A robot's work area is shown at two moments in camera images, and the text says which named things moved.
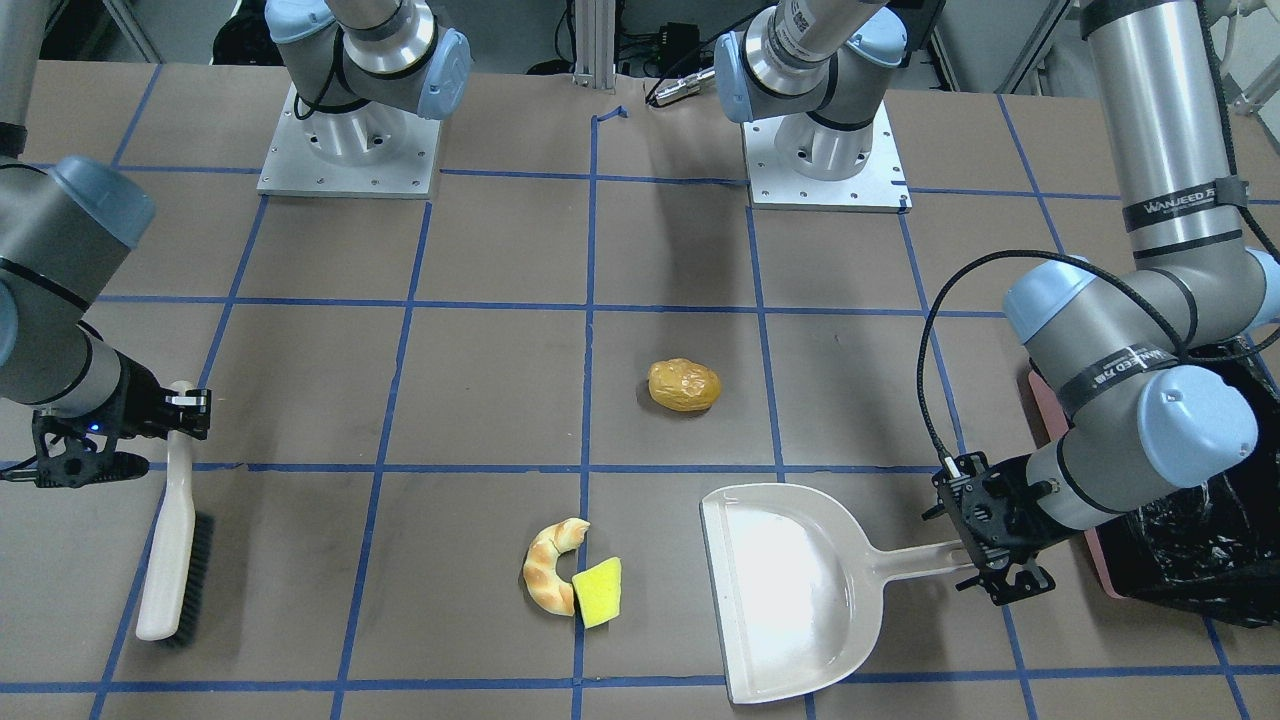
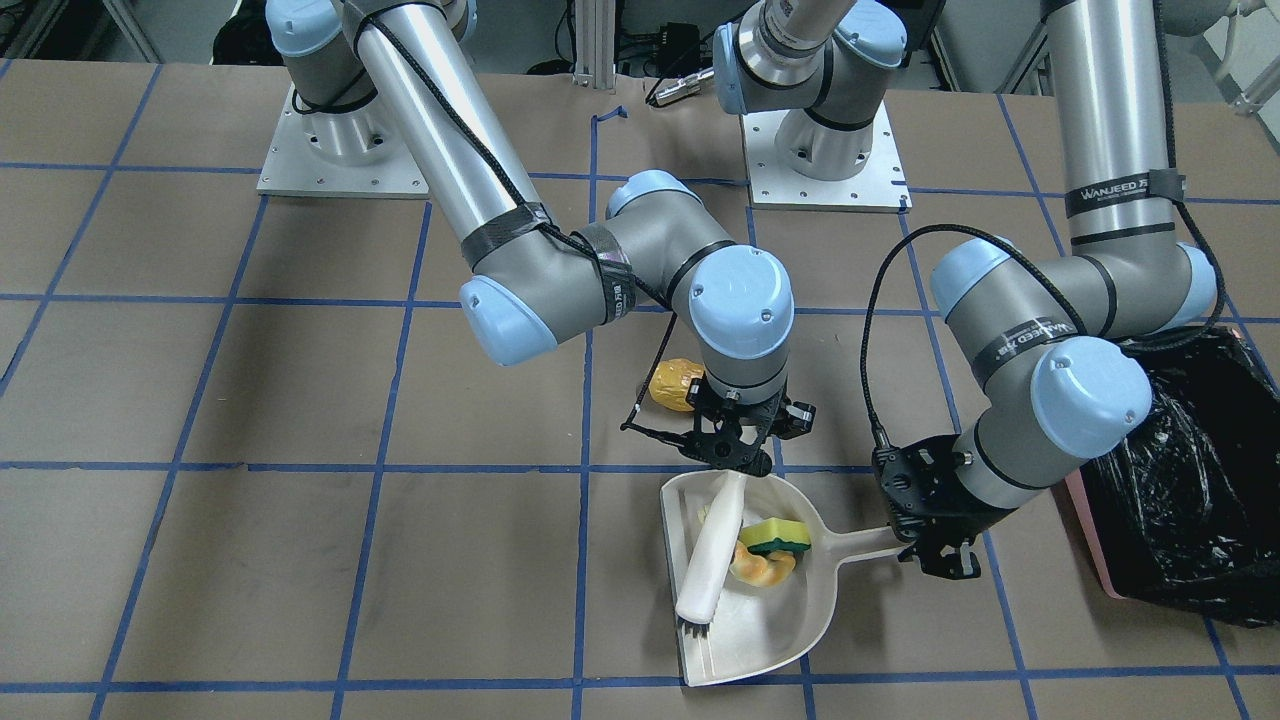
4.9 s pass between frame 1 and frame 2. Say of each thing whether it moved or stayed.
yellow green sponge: moved
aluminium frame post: stayed
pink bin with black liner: stayed
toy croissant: moved
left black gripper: moved
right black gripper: moved
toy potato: stayed
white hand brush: moved
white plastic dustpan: moved
